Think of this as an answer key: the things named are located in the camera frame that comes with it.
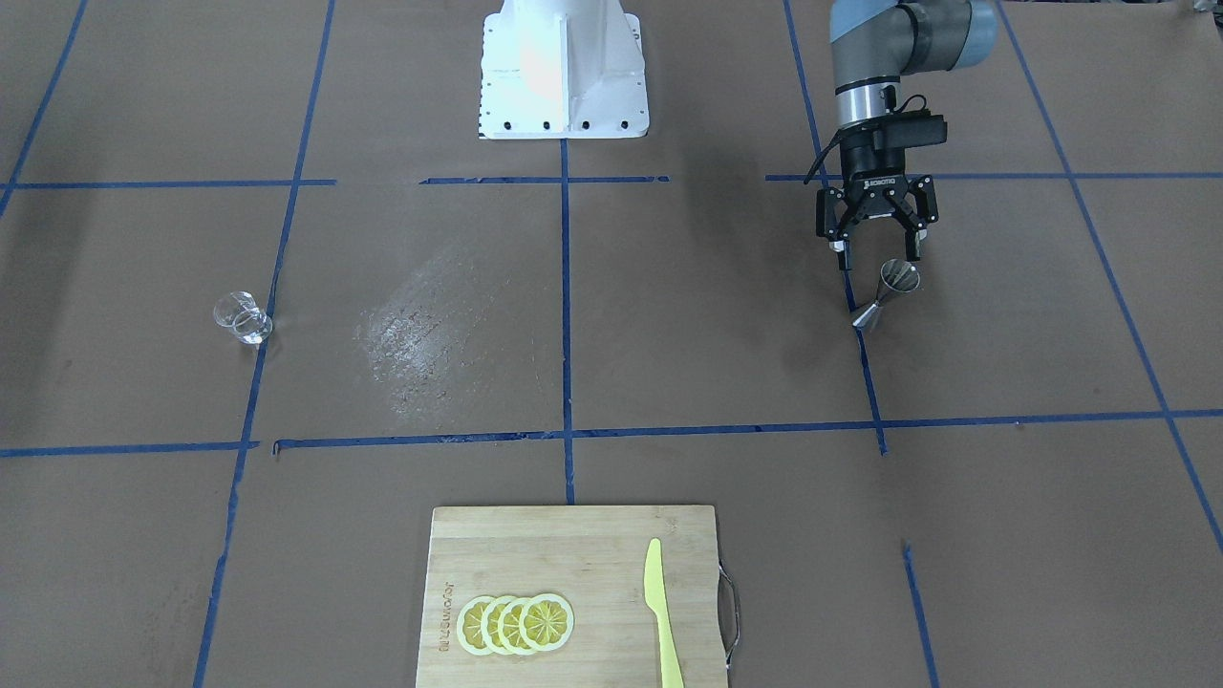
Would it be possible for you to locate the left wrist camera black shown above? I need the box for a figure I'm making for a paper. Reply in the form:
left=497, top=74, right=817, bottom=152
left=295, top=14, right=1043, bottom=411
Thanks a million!
left=868, top=110, right=949, bottom=152

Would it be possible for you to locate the bamboo cutting board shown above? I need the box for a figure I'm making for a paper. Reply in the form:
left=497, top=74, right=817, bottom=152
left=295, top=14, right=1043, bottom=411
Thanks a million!
left=415, top=505, right=731, bottom=687

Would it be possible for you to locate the lemon slice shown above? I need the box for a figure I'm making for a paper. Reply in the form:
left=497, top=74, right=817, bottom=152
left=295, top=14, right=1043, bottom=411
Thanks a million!
left=457, top=595, right=495, bottom=656
left=519, top=591, right=575, bottom=653
left=479, top=595, right=516, bottom=655
left=501, top=598, right=536, bottom=656

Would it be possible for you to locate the steel jigger measuring cup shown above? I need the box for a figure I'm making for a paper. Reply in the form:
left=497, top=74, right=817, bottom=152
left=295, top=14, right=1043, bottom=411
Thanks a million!
left=851, top=258, right=921, bottom=332

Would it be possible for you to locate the clear glass cup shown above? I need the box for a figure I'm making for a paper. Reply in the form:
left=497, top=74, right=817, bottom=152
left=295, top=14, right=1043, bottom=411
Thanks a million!
left=213, top=291, right=274, bottom=347

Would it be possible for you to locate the yellow plastic knife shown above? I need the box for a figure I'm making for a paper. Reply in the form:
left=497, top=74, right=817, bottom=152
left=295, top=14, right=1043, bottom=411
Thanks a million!
left=643, top=536, right=685, bottom=687

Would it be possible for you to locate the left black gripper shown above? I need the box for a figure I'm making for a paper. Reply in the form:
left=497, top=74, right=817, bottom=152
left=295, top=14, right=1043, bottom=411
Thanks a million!
left=815, top=123, right=939, bottom=271

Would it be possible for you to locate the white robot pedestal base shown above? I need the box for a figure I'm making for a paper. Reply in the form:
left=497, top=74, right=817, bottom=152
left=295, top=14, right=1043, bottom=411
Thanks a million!
left=478, top=1, right=651, bottom=141

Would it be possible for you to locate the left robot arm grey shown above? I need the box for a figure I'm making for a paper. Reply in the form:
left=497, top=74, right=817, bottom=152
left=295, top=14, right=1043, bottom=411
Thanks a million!
left=807, top=1, right=1000, bottom=271

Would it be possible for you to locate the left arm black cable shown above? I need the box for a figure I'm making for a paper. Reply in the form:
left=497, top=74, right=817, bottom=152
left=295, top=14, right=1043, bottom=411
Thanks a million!
left=805, top=94, right=929, bottom=186

